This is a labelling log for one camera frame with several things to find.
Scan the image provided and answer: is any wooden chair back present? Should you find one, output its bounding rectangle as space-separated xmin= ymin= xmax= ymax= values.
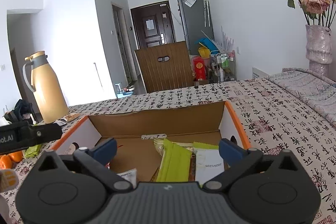
xmin=134 ymin=41 xmax=195 ymax=93

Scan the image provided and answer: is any white folded umbrella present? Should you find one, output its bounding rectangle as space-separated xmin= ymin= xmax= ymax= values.
xmin=201 ymin=0 xmax=212 ymax=28

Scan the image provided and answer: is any clear cookie packet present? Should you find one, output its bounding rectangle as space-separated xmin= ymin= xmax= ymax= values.
xmin=63 ymin=113 xmax=81 ymax=122

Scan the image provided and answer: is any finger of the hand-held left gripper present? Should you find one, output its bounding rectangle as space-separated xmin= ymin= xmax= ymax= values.
xmin=16 ymin=122 xmax=63 ymax=148

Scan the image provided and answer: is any yellow bag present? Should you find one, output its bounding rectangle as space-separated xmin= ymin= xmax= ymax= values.
xmin=197 ymin=46 xmax=211 ymax=58

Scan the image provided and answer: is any small green packet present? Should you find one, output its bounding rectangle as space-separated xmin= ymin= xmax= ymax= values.
xmin=25 ymin=144 xmax=43 ymax=158

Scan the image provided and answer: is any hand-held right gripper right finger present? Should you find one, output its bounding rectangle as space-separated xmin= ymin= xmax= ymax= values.
xmin=203 ymin=138 xmax=301 ymax=192

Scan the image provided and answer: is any grey fridge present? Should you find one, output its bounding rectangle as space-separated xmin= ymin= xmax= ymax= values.
xmin=177 ymin=0 xmax=215 ymax=55

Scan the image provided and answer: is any white leaning panel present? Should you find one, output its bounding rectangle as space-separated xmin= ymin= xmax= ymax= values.
xmin=252 ymin=67 xmax=270 ymax=80

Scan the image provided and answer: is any pink textured vase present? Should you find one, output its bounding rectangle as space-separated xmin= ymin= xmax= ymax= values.
xmin=305 ymin=24 xmax=333 ymax=78

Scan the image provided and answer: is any dark brown entrance door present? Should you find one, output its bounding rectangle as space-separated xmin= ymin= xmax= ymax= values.
xmin=130 ymin=0 xmax=177 ymax=50

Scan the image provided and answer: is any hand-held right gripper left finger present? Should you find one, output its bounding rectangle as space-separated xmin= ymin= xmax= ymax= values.
xmin=37 ymin=138 xmax=135 ymax=192

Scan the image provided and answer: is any green white snack packet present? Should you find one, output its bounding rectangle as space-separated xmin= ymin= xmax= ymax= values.
xmin=193 ymin=142 xmax=229 ymax=183

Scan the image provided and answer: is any red gift box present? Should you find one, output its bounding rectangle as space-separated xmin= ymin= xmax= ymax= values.
xmin=192 ymin=56 xmax=207 ymax=81

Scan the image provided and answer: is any white rice cracker packet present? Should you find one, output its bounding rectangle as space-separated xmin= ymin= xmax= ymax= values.
xmin=117 ymin=169 xmax=138 ymax=188

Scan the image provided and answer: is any yellow thermos jug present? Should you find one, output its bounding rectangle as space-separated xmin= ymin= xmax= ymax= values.
xmin=22 ymin=51 xmax=70 ymax=124

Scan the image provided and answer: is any orange mandarin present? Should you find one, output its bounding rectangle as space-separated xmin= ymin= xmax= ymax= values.
xmin=8 ymin=151 xmax=25 ymax=163
xmin=0 ymin=154 xmax=12 ymax=170

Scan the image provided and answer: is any wire rack cart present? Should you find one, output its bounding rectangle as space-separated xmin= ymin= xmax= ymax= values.
xmin=210 ymin=52 xmax=237 ymax=83

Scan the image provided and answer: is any red cardboard box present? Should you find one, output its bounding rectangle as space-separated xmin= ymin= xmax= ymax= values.
xmin=50 ymin=101 xmax=252 ymax=183

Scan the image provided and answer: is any side room door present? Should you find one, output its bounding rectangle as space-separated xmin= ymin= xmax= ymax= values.
xmin=112 ymin=4 xmax=132 ymax=86

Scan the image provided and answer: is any long green snack wrapper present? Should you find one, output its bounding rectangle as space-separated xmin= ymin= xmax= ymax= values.
xmin=156 ymin=138 xmax=194 ymax=183

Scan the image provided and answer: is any dark clothing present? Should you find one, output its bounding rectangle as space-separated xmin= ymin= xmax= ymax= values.
xmin=4 ymin=99 xmax=33 ymax=125

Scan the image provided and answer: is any white yellow patterned packet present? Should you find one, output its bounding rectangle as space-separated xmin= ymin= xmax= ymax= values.
xmin=0 ymin=169 xmax=20 ymax=192

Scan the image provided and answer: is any grey patterned cloth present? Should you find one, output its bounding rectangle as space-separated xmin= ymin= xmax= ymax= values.
xmin=267 ymin=68 xmax=336 ymax=130

